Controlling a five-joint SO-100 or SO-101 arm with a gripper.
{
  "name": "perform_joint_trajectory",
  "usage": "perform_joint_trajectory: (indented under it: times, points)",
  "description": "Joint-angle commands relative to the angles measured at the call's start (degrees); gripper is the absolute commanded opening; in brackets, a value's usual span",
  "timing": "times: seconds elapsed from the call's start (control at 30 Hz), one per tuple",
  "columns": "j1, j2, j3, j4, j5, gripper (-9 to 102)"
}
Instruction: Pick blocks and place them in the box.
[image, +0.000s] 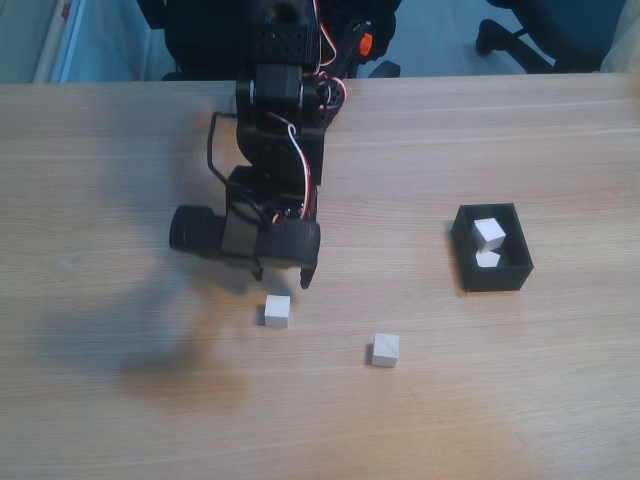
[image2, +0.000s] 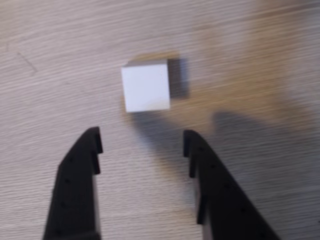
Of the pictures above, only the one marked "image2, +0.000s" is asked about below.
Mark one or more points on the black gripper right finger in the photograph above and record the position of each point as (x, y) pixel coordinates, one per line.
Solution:
(225, 205)

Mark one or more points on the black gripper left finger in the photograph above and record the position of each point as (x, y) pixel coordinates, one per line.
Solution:
(75, 195)

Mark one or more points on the white wooden cube block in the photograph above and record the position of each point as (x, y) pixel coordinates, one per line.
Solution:
(146, 87)

